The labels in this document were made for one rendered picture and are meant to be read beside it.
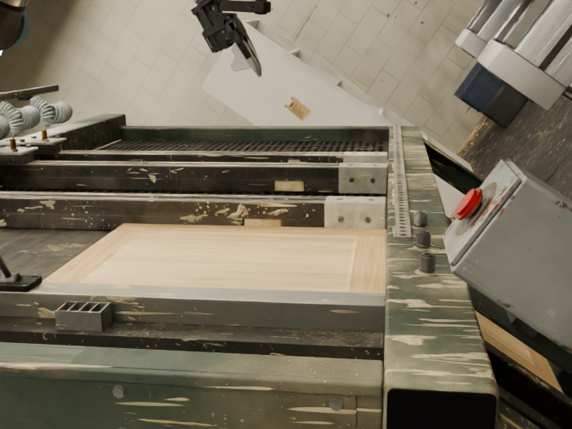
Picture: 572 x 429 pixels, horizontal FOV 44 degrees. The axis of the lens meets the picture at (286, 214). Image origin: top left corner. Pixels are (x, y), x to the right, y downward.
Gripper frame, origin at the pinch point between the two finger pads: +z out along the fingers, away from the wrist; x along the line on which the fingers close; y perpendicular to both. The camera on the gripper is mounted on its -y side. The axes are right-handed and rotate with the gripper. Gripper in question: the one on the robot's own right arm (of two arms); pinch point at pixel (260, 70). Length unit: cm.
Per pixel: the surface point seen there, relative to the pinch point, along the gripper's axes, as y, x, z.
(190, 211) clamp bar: 22.2, 26.6, 19.0
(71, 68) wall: 271, -487, -102
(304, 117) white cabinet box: 66, -347, 37
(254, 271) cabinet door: 6, 55, 30
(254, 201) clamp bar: 8.7, 26.0, 23.5
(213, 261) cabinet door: 13, 50, 26
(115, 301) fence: 19, 75, 20
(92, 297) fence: 22, 75, 18
